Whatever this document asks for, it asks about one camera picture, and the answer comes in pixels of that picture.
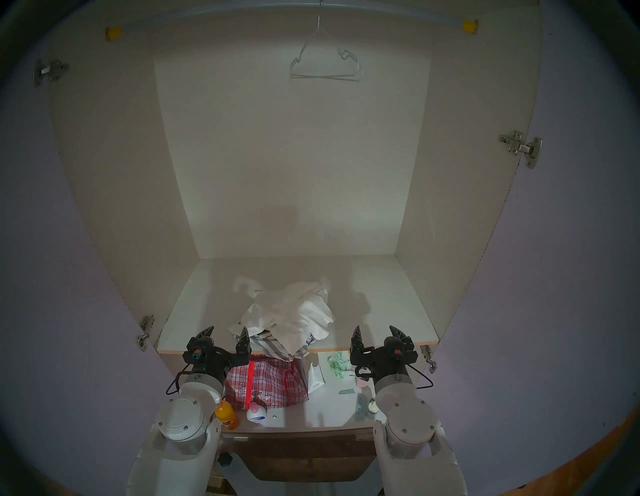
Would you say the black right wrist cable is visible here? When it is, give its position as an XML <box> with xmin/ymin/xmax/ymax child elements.
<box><xmin>407</xmin><ymin>365</ymin><xmax>435</xmax><ymax>391</ymax></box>

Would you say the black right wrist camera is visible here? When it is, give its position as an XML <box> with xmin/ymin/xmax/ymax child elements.
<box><xmin>384</xmin><ymin>337</ymin><xmax>419</xmax><ymax>364</ymax></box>

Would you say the grey white striped top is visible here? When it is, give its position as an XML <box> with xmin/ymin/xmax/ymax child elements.
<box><xmin>250</xmin><ymin>332</ymin><xmax>316</xmax><ymax>362</ymax></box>

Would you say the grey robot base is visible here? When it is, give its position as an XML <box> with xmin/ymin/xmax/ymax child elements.
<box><xmin>215</xmin><ymin>452</ymin><xmax>386</xmax><ymax>496</ymax></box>

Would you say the white wire hanger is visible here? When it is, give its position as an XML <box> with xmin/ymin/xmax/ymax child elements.
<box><xmin>289</xmin><ymin>0</ymin><xmax>362</xmax><ymax>82</ymax></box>

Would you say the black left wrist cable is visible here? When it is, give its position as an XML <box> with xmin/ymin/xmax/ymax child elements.
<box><xmin>166</xmin><ymin>364</ymin><xmax>194</xmax><ymax>396</ymax></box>

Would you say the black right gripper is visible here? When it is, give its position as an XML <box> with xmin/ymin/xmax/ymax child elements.
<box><xmin>349</xmin><ymin>325</ymin><xmax>417</xmax><ymax>381</ymax></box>

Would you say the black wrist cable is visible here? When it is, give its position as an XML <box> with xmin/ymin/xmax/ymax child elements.
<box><xmin>407</xmin><ymin>365</ymin><xmax>435</xmax><ymax>391</ymax></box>
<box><xmin>166</xmin><ymin>364</ymin><xmax>194</xmax><ymax>396</ymax></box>

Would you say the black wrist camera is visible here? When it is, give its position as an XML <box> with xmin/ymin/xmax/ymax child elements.
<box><xmin>183</xmin><ymin>337</ymin><xmax>210</xmax><ymax>365</ymax></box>
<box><xmin>384</xmin><ymin>337</ymin><xmax>419</xmax><ymax>364</ymax></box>

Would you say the white carton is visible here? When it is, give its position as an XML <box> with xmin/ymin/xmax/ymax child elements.
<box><xmin>306</xmin><ymin>360</ymin><xmax>327</xmax><ymax>394</ymax></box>

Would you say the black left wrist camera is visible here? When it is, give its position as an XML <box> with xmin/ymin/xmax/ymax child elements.
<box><xmin>183</xmin><ymin>337</ymin><xmax>210</xmax><ymax>365</ymax></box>

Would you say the red plaid woven bag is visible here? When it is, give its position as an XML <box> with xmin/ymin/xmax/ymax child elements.
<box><xmin>224</xmin><ymin>356</ymin><xmax>310</xmax><ymax>411</ymax></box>

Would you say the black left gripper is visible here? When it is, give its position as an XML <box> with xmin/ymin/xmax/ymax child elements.
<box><xmin>187</xmin><ymin>326</ymin><xmax>252</xmax><ymax>384</ymax></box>

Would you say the green white crumpled wrapper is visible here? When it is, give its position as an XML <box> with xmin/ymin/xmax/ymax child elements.
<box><xmin>326</xmin><ymin>351</ymin><xmax>354</xmax><ymax>374</ymax></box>

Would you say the metal closet rod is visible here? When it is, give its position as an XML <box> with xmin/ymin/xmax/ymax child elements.
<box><xmin>107</xmin><ymin>4</ymin><xmax>478</xmax><ymax>36</ymax></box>

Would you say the lavender wardrobe door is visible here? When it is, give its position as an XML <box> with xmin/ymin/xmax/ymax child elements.
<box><xmin>405</xmin><ymin>30</ymin><xmax>640</xmax><ymax>496</ymax></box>
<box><xmin>0</xmin><ymin>45</ymin><xmax>216</xmax><ymax>496</ymax></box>

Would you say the brown wooden drawer front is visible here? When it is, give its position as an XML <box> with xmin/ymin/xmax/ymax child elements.
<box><xmin>222</xmin><ymin>432</ymin><xmax>381</xmax><ymax>484</ymax></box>

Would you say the orange bottle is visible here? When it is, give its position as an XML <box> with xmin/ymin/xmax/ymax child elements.
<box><xmin>215</xmin><ymin>400</ymin><xmax>240</xmax><ymax>431</ymax></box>

